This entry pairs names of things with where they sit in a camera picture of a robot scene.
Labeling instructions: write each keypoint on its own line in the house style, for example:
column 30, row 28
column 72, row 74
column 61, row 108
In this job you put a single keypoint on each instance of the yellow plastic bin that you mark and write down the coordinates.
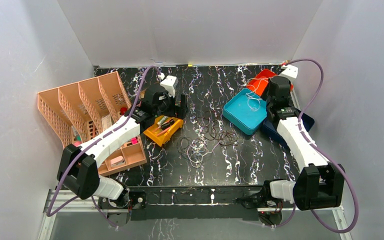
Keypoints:
column 161, row 137

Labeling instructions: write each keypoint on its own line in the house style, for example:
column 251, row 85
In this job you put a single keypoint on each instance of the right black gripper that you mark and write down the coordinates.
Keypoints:
column 269, row 80

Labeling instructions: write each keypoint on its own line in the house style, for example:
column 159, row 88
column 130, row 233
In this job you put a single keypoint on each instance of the peach plastic file organizer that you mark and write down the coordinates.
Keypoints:
column 79, row 111

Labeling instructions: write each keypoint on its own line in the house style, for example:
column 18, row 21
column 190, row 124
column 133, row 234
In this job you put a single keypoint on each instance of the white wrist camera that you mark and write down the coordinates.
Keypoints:
column 289, row 71
column 169, row 83

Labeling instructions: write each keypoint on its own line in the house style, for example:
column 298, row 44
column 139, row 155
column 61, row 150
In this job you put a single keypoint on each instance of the orange square tray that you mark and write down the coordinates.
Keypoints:
column 258, row 84

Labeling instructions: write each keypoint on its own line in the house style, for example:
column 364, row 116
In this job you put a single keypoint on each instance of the black marker in bin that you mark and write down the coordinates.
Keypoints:
column 167, row 124

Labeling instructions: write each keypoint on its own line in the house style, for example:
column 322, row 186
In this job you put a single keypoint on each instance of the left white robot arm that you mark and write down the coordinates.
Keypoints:
column 78, row 169

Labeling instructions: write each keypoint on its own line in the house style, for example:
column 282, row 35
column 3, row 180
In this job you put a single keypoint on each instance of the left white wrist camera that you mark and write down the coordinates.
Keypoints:
column 169, row 83

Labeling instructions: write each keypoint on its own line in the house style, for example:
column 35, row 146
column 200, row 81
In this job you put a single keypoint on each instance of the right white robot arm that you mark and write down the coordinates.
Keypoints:
column 320, row 184

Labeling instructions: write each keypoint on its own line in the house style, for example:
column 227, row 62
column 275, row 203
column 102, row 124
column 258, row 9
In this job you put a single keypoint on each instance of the teal square tray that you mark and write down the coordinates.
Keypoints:
column 246, row 111

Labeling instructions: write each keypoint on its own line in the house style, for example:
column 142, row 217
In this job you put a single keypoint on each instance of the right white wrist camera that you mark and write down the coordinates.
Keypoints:
column 289, row 71

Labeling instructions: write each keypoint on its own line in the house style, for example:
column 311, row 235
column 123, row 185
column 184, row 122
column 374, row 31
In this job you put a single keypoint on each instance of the white tape dispenser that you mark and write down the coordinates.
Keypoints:
column 117, row 161

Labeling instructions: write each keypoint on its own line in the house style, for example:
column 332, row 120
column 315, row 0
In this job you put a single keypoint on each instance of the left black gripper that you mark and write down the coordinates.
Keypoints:
column 182, row 105

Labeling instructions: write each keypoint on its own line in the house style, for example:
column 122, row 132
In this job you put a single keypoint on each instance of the green white glue stick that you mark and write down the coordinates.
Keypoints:
column 162, row 120

